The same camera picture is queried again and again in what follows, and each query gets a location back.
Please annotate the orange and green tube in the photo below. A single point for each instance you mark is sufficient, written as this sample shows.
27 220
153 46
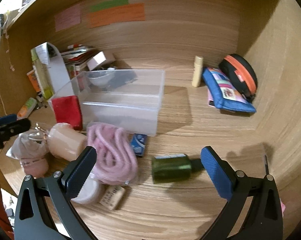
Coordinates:
26 108

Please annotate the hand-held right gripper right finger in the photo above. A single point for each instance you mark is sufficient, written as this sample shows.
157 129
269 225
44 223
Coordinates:
215 172

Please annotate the green sticky note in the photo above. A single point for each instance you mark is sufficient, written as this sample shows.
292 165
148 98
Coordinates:
108 5

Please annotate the clear jar with white lid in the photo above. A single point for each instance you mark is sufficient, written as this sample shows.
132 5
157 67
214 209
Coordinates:
89 192

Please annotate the beige cylindrical jar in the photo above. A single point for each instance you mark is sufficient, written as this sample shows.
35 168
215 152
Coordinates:
65 142

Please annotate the wooden desktop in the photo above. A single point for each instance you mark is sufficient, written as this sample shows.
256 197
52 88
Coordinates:
190 135

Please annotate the pale pink box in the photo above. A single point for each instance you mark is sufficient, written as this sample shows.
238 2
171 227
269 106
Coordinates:
100 60

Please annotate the stack of books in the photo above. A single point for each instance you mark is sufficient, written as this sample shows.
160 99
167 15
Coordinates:
76 55

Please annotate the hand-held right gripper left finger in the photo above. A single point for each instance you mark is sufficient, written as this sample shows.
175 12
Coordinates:
81 170

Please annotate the red cloth pouch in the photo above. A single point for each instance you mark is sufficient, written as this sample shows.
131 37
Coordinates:
66 112

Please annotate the cream tube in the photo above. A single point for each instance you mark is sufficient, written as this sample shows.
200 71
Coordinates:
198 71

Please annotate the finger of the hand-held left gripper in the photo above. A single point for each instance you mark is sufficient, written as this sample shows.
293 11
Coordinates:
5 118
13 128

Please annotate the dark green bottle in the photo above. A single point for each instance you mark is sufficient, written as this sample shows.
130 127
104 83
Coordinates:
171 167

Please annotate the orange packet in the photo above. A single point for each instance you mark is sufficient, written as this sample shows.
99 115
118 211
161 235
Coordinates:
34 81

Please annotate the small beige labelled box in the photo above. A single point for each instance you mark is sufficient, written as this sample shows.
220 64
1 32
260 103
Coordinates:
113 198

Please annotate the white magazine holder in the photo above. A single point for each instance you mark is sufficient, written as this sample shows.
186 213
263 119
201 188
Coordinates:
56 72

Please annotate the blue patchwork pouch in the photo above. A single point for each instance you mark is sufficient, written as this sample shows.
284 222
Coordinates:
228 92

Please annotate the small bowl of trinkets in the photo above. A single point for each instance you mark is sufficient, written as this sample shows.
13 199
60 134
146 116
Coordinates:
100 78

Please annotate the clear plastic storage box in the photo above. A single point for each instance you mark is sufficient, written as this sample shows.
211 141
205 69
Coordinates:
120 112

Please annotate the orange sticky note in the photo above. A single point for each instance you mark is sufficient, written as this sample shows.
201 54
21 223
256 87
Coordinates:
115 16

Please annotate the small blue packet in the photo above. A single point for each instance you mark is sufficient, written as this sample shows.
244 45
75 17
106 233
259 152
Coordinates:
139 145

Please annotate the pink sticky note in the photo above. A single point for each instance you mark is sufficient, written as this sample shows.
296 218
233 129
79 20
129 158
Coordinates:
68 17

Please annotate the yellow green bottle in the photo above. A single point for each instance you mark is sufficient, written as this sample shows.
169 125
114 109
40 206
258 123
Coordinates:
43 80

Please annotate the small pink round jar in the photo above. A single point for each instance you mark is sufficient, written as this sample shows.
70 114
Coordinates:
34 166

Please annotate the black case with orange zip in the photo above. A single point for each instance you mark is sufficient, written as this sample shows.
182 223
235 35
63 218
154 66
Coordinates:
240 73

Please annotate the red garment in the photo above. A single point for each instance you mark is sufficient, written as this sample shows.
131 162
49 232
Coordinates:
0 210

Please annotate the pink notebook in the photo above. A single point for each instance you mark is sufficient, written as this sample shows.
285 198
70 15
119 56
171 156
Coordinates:
210 100

